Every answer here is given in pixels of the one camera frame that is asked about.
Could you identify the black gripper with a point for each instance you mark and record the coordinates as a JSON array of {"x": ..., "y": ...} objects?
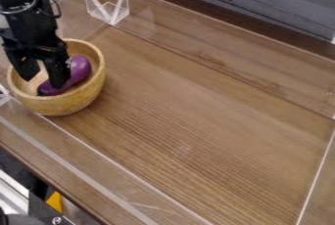
[{"x": 31, "y": 41}]

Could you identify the purple toy eggplant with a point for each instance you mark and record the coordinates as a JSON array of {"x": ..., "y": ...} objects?
[{"x": 80, "y": 72}]

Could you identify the brown wooden bowl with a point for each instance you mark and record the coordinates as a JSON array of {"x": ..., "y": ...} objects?
[{"x": 79, "y": 96}]

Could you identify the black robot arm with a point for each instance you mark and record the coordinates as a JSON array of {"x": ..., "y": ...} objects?
[{"x": 31, "y": 41}]

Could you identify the yellow black device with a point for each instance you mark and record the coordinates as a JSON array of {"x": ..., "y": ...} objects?
[{"x": 48, "y": 211}]

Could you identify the clear acrylic corner bracket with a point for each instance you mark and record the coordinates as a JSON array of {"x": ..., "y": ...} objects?
[{"x": 109, "y": 12}]

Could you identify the clear acrylic tray wall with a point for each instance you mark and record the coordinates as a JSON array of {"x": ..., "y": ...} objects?
[{"x": 94, "y": 181}]

